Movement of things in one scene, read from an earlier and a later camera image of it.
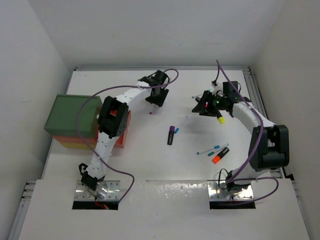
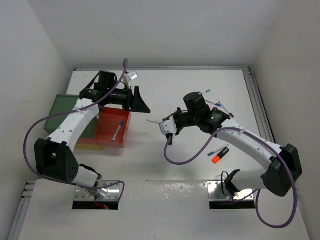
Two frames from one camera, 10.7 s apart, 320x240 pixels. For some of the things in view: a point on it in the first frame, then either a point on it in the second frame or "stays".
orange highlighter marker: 217,159 stays
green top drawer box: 62,118 stays
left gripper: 159,101 → 135,103
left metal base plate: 106,190 stays
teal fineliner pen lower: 221,148 stays
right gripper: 201,108 → 178,129
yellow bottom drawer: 78,145 stays
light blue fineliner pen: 213,148 → 154,121
